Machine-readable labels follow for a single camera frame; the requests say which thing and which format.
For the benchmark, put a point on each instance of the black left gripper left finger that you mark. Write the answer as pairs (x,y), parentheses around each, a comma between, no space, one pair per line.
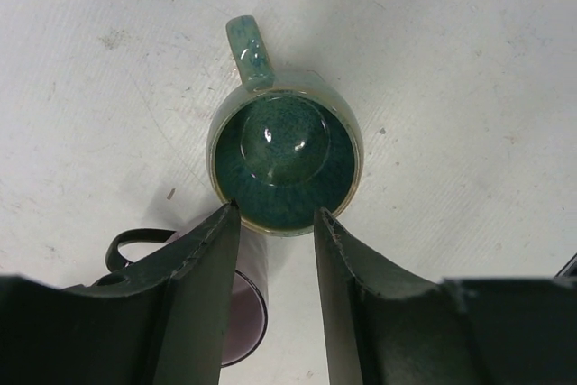
(160,320)

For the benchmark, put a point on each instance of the teal green mug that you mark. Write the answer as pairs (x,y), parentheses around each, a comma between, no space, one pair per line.
(283,143)

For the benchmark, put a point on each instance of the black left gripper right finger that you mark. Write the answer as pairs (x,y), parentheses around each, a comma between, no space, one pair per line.
(386,325)

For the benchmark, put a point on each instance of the lilac mug black handle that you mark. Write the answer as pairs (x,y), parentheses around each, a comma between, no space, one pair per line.
(249,308)

